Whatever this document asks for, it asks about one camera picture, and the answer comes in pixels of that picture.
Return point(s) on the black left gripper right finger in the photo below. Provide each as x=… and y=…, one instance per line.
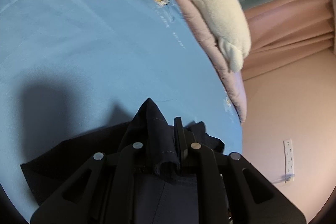
x=230, y=189

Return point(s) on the light blue floral bedsheet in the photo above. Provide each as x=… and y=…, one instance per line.
x=71, y=66

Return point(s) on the white wall power strip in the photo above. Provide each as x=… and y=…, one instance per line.
x=289, y=160

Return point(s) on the cream plush blanket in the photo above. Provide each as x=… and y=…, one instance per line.
x=227, y=22

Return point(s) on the pink curtain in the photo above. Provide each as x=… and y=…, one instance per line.
x=284, y=31

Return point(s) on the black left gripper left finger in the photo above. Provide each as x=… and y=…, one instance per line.
x=101, y=191

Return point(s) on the pink quilted duvet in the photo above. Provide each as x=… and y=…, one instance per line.
x=233, y=82

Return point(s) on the dark navy garment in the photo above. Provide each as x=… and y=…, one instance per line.
x=166, y=191

